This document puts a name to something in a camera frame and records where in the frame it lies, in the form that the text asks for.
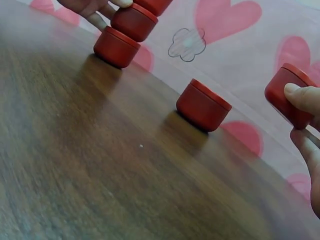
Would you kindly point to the person's left hand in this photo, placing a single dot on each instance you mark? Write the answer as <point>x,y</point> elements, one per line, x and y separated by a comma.
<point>87,7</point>

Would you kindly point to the person's right hand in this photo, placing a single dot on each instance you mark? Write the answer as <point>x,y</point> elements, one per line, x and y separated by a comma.
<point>308,152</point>

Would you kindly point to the person's left fingers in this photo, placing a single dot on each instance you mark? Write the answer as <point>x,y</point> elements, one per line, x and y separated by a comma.
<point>100,17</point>

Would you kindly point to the red round tin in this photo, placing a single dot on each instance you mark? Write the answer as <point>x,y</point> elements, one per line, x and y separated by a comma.
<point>135,23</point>
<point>277,100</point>
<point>153,5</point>
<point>200,107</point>
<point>113,48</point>

